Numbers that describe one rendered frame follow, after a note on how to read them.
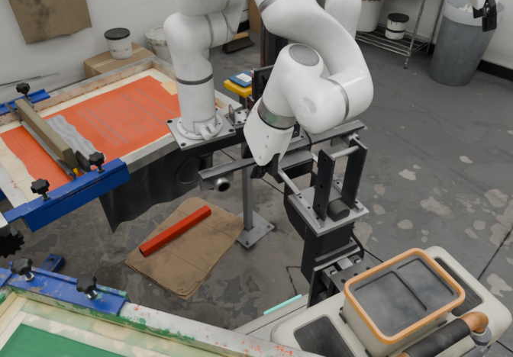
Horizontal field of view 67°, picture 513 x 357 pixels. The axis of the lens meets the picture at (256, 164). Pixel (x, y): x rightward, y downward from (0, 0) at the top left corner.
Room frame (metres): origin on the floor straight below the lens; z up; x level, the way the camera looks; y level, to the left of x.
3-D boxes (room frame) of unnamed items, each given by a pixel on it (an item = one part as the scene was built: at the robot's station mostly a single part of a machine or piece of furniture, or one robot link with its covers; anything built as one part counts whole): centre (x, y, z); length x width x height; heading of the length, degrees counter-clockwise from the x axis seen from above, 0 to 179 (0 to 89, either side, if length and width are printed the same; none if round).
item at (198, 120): (0.87, 0.15, 1.21); 0.16 x 0.13 x 0.15; 27
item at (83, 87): (1.16, 0.54, 0.97); 0.79 x 0.58 x 0.04; 134
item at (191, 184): (1.06, 0.37, 0.79); 0.46 x 0.09 x 0.33; 134
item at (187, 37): (0.89, 0.15, 1.37); 0.13 x 0.10 x 0.16; 126
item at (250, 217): (1.47, 0.05, 0.48); 0.22 x 0.22 x 0.96; 44
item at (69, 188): (0.79, 0.51, 0.98); 0.30 x 0.05 x 0.07; 134
